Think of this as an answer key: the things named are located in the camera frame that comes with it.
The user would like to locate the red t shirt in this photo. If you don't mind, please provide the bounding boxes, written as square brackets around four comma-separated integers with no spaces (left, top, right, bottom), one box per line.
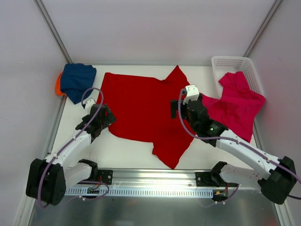
[97,66,193,169]

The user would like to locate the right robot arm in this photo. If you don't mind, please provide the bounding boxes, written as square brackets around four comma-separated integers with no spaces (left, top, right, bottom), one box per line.
[170,89,301,204]

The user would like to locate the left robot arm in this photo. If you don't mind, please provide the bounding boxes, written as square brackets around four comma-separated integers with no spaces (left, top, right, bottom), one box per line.
[25,104,116,206]

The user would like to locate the blue t shirt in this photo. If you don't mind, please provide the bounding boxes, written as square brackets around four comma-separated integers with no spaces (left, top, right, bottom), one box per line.
[61,63,97,104]

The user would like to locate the pink t shirt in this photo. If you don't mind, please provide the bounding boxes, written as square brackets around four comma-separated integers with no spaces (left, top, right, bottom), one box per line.
[202,72,265,142]

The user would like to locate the white perforated plastic basket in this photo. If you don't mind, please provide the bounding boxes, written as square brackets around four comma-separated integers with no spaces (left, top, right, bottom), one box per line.
[211,56,265,98]

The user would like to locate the orange t shirt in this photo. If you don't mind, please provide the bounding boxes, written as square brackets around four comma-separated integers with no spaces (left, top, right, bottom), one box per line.
[55,73,66,96]

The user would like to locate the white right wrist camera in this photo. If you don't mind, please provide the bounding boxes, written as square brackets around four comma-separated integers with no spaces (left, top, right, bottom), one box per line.
[181,84,199,105]

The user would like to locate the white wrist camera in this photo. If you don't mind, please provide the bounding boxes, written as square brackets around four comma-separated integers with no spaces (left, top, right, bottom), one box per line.
[181,84,199,105]
[82,98,95,110]

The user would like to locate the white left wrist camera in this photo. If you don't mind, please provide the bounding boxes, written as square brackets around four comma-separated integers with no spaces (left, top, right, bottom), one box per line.
[82,98,95,110]

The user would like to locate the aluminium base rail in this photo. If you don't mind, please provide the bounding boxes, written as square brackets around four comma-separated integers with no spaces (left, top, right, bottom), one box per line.
[63,166,283,191]

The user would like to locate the white slotted cable duct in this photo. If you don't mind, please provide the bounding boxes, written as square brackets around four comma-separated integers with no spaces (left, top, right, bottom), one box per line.
[65,186,214,199]

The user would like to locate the left aluminium corner post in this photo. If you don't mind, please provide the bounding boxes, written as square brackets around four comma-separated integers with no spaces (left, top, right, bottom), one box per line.
[33,0,73,63]

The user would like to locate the aluminium corner post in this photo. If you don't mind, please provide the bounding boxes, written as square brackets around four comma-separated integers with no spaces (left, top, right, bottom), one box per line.
[33,0,73,63]
[243,0,283,57]

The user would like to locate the right aluminium corner post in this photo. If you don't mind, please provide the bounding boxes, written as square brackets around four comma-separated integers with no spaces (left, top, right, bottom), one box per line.
[243,0,283,57]

